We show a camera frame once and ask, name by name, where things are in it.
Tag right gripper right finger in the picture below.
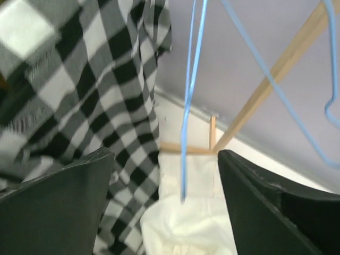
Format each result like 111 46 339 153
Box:
218 150 339 254

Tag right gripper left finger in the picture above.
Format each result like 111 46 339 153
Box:
1 148 114 255

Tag light blue wire hanger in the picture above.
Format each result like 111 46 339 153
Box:
214 1 339 170

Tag blue hanger of white shirt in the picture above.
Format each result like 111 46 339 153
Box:
180 0 208 202

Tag black white checked shirt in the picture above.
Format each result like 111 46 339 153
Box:
1 1 172 254

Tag wooden clothes rack frame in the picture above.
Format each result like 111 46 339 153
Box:
156 1 339 154

